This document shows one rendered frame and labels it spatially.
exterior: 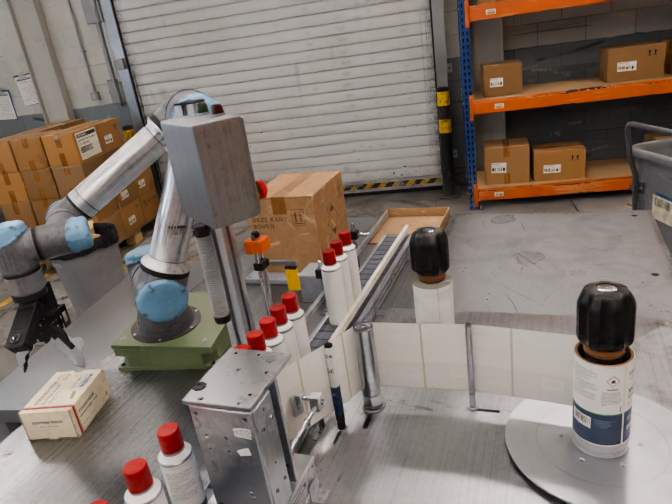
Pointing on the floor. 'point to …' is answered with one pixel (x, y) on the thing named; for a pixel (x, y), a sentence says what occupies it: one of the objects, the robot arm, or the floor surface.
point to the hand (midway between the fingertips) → (53, 372)
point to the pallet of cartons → (72, 176)
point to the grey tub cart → (652, 177)
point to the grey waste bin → (90, 276)
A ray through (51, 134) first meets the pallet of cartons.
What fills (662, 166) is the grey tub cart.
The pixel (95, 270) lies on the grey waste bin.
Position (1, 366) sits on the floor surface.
